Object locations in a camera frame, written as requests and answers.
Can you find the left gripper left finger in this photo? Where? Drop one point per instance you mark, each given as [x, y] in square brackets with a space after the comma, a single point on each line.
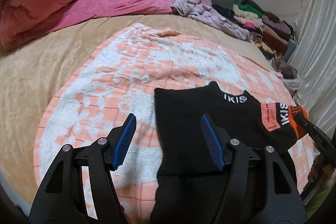
[78, 185]

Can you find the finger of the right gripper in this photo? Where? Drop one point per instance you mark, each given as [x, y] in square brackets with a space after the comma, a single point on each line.
[312, 130]

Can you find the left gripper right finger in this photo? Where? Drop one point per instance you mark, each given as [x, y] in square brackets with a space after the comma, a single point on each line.
[258, 186]

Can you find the black sweater orange cuffs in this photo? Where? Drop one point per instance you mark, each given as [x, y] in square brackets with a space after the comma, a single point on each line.
[189, 184]

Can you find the stack of folded clothes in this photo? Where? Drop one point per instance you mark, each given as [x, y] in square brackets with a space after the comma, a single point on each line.
[273, 36]

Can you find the right hand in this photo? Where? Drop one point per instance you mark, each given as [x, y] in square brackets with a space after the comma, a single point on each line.
[319, 165]

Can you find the white satin curtain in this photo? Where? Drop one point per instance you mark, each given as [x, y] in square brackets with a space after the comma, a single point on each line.
[314, 58]

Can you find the beige bed sheet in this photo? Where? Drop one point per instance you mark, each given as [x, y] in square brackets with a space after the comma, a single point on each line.
[32, 74]

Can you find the peach white patterned blanket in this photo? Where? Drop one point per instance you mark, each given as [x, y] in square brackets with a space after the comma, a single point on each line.
[120, 77]

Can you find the lilac crumpled garment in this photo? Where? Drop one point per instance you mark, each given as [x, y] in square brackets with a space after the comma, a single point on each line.
[202, 11]

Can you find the pink quilt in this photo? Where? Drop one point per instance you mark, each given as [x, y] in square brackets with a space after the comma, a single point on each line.
[25, 20]

